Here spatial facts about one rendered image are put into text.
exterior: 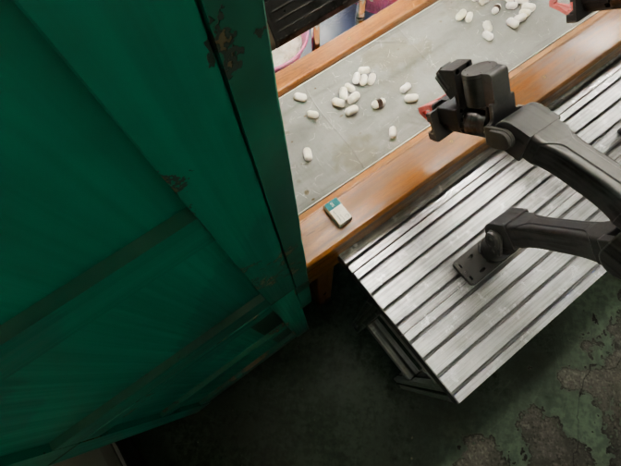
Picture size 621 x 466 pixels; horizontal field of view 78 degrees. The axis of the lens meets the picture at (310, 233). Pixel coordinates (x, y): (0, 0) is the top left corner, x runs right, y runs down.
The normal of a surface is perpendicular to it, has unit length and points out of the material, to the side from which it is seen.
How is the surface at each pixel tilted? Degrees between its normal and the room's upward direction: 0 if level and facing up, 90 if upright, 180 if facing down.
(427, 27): 0
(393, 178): 0
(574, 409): 0
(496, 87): 50
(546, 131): 13
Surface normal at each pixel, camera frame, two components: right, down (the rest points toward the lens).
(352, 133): -0.03, -0.33
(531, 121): -0.15, -0.49
